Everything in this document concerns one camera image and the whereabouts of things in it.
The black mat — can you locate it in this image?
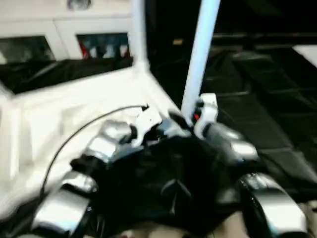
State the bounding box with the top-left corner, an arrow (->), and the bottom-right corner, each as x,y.
0,52 -> 317,236

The large black case yellow label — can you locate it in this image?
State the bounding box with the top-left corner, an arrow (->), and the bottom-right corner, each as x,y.
145,0 -> 216,60

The grey metal bar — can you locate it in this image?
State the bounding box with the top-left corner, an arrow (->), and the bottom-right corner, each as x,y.
212,33 -> 317,43

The red bottle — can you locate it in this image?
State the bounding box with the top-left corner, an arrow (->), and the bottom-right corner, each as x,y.
80,41 -> 91,60

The white flat panel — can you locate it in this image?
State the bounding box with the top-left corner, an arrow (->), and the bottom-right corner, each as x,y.
292,45 -> 317,69

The white cabinet with glass doors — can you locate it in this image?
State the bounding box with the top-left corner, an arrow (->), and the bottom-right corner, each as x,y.
0,0 -> 133,61

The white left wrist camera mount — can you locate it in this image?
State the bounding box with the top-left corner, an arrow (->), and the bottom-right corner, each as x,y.
131,109 -> 164,147

